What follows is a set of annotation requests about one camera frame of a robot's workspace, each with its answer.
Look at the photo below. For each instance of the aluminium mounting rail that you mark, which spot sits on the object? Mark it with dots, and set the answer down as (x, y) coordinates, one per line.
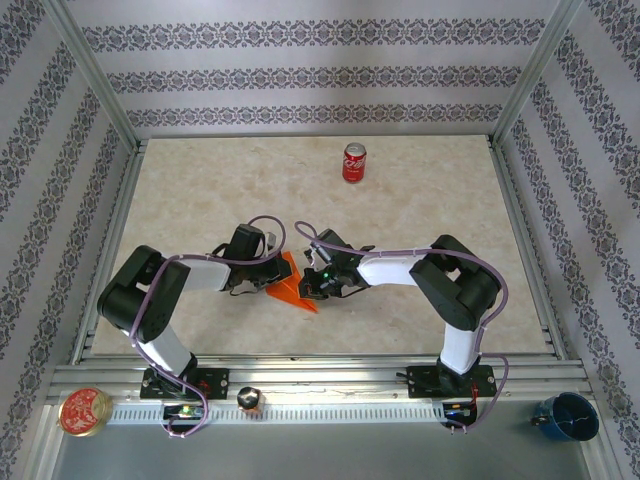
(325, 375)

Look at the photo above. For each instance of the red soda can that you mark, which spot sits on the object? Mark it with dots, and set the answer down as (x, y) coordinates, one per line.
(355, 165)

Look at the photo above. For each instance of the aluminium side rail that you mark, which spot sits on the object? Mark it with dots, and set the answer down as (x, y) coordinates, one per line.
(107, 260)
(506, 180)

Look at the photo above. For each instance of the round red gold tin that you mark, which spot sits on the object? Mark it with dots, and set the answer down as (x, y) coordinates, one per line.
(84, 412)

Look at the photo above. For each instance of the aluminium frame post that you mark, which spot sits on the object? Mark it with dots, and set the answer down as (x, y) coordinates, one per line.
(537, 70)
(95, 75)

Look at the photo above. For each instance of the blue enamel mug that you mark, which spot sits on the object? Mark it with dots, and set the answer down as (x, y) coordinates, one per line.
(567, 417)

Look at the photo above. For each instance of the orange cloth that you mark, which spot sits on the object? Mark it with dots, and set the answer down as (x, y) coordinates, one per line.
(290, 295)

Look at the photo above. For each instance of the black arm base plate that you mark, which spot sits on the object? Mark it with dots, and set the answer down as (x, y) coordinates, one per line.
(217, 382)
(422, 382)

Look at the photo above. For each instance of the small green circuit board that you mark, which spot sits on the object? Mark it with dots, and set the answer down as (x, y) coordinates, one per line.
(457, 411)
(185, 411)

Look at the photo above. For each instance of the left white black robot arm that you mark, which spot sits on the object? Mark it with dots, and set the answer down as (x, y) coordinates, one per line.
(205, 275)

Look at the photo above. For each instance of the small black round knob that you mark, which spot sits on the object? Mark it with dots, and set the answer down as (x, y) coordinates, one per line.
(248, 398)

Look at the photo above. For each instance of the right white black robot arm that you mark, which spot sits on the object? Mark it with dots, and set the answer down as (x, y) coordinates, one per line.
(385, 270)

